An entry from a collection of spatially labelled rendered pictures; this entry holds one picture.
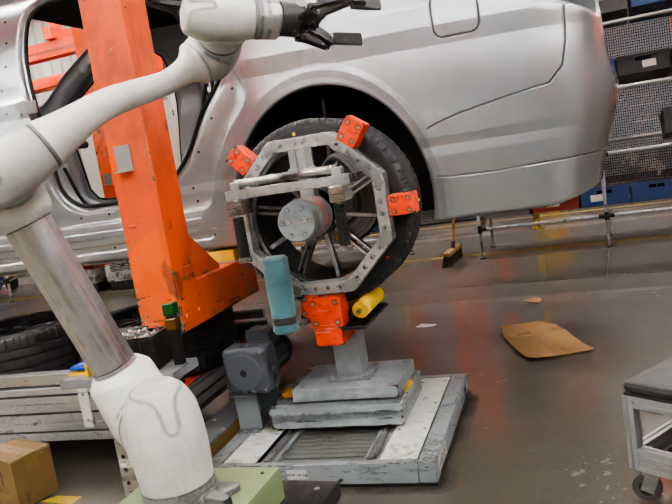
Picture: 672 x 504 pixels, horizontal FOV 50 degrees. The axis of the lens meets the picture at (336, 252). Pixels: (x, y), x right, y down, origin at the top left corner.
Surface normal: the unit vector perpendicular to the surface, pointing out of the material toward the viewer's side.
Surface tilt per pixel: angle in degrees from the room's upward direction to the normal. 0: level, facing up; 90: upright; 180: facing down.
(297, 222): 90
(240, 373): 90
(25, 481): 90
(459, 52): 90
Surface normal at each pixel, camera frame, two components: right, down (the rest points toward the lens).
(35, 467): 0.81, -0.05
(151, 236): -0.29, 0.17
